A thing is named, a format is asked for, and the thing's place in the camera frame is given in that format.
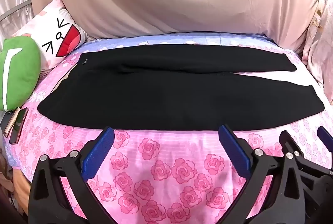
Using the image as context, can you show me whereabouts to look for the pink rose bedsheet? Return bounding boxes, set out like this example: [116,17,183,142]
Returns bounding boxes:
[5,31,333,224]

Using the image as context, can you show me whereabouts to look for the metal rail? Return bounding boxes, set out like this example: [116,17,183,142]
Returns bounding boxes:
[0,1,32,22]

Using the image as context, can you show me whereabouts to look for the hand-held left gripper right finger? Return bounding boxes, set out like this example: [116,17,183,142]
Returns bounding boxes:
[218,124,308,224]

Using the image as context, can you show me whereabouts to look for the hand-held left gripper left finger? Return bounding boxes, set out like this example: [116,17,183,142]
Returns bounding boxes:
[28,127,115,224]

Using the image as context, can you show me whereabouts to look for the dark red phone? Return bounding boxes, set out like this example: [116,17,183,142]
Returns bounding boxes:
[9,108,29,145]

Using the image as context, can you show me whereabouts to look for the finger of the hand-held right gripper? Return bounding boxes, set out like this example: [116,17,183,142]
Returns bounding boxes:
[279,130,333,180]
[317,126,333,148]

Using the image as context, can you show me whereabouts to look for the gold edged phone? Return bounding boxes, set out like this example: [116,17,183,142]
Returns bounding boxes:
[4,107,22,138]

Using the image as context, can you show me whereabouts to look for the brown cloth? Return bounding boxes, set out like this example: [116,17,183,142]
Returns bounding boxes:
[0,154,30,216]

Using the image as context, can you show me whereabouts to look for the green plush pillow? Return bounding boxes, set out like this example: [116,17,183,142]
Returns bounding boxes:
[0,34,42,111]

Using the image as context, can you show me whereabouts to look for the black pants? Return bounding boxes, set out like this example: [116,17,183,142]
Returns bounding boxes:
[37,44,325,132]

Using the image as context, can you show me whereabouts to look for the cartoon face pillow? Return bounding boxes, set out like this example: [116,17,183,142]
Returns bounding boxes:
[12,0,90,71]

